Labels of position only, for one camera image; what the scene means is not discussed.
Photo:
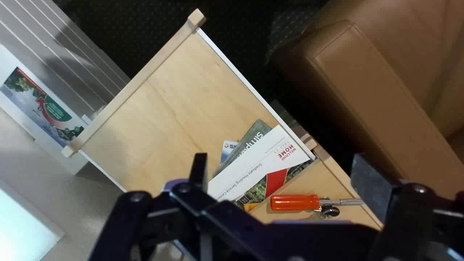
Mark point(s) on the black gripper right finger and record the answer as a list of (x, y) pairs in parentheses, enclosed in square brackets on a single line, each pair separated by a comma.
[(374, 187)]

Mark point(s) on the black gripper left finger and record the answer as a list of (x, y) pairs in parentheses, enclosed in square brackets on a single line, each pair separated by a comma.
[(198, 170)]

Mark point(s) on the wooden pullout table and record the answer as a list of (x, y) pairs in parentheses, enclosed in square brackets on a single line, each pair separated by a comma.
[(187, 99)]

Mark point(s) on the white brochure with red logo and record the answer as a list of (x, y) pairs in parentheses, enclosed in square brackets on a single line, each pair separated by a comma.
[(272, 153)]

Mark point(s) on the brown leather armchair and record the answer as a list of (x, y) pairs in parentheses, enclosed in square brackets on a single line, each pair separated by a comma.
[(388, 74)]

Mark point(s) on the orange handled screwdriver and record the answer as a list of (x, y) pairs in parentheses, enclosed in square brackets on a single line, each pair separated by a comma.
[(306, 202)]

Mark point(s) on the white wall heater unit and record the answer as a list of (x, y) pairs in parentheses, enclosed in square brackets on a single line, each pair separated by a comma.
[(59, 54)]

